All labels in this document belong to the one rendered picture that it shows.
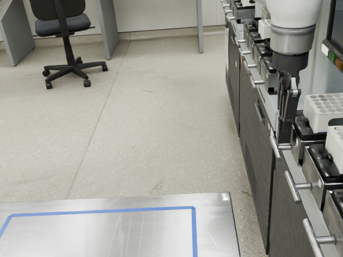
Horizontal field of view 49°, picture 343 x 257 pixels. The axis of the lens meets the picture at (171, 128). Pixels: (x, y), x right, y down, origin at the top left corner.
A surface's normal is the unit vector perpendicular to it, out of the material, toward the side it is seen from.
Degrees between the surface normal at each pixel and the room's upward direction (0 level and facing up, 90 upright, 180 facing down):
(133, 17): 90
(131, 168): 0
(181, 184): 0
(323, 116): 90
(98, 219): 0
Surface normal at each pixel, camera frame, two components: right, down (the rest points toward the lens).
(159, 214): -0.08, -0.86
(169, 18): -0.03, 0.51
